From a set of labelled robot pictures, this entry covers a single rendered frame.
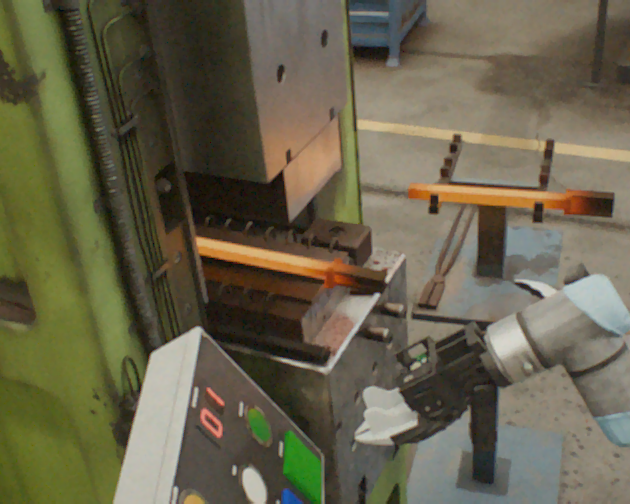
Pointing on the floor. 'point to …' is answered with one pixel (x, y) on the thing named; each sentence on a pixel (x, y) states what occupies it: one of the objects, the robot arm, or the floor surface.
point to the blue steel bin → (385, 23)
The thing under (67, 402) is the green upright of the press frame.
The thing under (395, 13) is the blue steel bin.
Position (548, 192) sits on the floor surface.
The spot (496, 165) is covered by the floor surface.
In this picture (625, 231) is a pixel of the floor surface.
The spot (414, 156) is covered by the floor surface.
